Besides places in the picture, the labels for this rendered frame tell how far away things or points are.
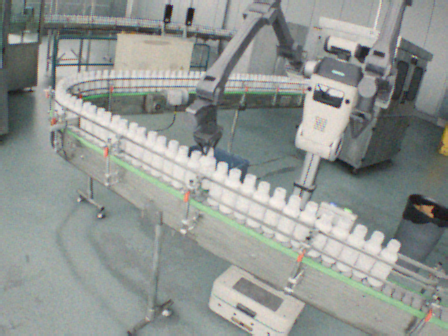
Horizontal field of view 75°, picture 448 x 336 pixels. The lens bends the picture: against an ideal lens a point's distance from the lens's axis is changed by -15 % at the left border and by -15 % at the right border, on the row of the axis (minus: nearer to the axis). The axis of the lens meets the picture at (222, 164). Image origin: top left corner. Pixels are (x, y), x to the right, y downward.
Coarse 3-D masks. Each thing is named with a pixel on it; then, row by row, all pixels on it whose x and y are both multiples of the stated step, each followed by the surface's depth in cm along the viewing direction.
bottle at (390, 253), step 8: (392, 240) 96; (384, 248) 98; (392, 248) 94; (384, 256) 95; (392, 256) 94; (376, 264) 98; (384, 264) 95; (376, 272) 97; (384, 272) 96; (368, 280) 100; (376, 280) 98
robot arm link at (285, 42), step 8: (256, 0) 116; (264, 0) 116; (272, 0) 114; (280, 0) 117; (256, 8) 114; (264, 8) 113; (280, 8) 122; (280, 16) 125; (272, 24) 130; (280, 24) 128; (280, 32) 133; (288, 32) 137; (280, 40) 140; (288, 40) 140; (280, 48) 147; (288, 48) 143; (296, 48) 143; (280, 56) 152; (296, 56) 147
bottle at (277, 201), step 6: (276, 192) 113; (282, 192) 115; (270, 198) 115; (276, 198) 113; (282, 198) 112; (270, 204) 114; (276, 204) 113; (282, 204) 113; (282, 210) 114; (264, 216) 117; (270, 216) 115; (276, 216) 114; (270, 222) 115; (276, 222) 115; (264, 228) 117
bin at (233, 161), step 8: (216, 152) 197; (224, 152) 194; (216, 160) 199; (224, 160) 196; (232, 160) 193; (240, 160) 190; (248, 160) 187; (232, 168) 194; (240, 168) 180; (240, 176) 184
